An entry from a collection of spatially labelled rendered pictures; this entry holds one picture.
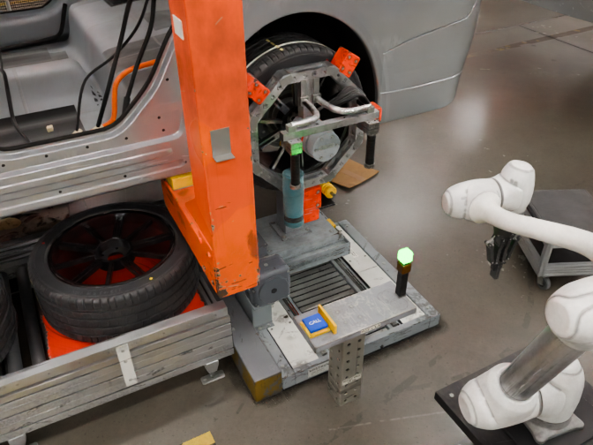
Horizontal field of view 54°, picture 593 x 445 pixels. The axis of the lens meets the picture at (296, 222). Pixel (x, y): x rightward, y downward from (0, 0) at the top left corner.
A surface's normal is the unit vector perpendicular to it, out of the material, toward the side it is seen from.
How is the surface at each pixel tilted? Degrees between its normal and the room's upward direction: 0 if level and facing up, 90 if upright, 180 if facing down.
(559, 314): 85
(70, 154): 90
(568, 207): 0
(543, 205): 0
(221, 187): 90
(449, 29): 90
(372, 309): 0
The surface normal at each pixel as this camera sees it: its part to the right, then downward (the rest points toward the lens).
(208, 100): 0.45, 0.52
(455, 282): -0.01, -0.81
